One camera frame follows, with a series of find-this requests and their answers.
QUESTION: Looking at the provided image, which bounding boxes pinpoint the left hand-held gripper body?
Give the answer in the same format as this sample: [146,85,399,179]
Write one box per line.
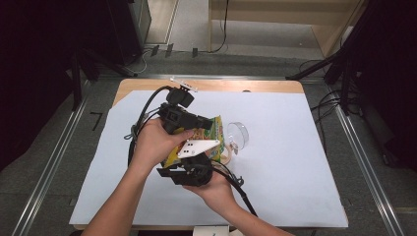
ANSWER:
[157,77,202,135]

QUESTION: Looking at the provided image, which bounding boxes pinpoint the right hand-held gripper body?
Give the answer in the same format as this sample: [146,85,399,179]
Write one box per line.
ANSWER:
[169,139,221,188]

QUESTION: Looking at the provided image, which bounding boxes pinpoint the yellow green spout pouch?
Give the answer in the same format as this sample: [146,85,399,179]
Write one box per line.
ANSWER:
[161,114,227,169]

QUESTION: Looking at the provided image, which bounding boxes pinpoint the clear glass pitcher with lid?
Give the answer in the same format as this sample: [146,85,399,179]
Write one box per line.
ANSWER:
[219,121,250,166]

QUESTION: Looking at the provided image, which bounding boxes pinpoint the person's right hand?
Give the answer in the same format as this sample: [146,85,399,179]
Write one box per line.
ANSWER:
[182,171,239,215]

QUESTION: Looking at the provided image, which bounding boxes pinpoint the person's left hand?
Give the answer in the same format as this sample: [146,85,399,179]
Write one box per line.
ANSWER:
[130,117,196,172]

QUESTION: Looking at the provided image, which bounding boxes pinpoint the wooden table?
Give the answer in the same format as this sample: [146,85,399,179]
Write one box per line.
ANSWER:
[73,78,349,231]

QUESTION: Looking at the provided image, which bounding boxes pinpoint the white paper sheet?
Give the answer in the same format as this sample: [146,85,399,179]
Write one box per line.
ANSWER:
[69,89,349,229]

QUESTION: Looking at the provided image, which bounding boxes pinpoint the black cabinet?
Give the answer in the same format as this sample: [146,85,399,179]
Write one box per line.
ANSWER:
[107,0,152,66]

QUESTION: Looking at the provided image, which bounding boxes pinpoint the black stand legs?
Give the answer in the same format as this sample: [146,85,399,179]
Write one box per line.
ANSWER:
[69,48,133,111]

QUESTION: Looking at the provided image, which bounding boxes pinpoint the light wooden shelf unit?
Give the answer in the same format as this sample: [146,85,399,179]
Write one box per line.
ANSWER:
[208,0,366,59]

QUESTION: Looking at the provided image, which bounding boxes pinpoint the black metal stand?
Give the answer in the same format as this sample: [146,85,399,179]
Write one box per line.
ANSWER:
[284,0,373,116]

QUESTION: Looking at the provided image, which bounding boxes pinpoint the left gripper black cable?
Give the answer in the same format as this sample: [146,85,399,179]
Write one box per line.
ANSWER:
[123,86,173,167]

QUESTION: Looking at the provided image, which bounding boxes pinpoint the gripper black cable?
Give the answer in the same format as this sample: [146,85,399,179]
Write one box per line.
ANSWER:
[210,160,259,218]
[123,86,173,167]

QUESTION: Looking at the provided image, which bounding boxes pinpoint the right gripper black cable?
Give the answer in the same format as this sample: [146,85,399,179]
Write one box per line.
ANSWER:
[210,160,259,218]

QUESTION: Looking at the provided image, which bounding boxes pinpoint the metal floor rail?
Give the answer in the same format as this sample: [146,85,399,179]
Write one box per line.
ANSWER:
[329,103,406,236]
[11,78,91,236]
[97,73,328,82]

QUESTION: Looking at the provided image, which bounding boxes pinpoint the white floor cable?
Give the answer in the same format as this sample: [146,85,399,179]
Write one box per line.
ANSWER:
[124,48,149,75]

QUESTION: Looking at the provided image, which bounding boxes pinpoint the hanging black cable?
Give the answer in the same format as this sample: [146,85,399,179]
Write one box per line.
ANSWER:
[209,0,230,54]

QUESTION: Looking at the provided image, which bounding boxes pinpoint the black floor cables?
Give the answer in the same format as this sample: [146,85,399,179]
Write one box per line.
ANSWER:
[297,58,349,155]

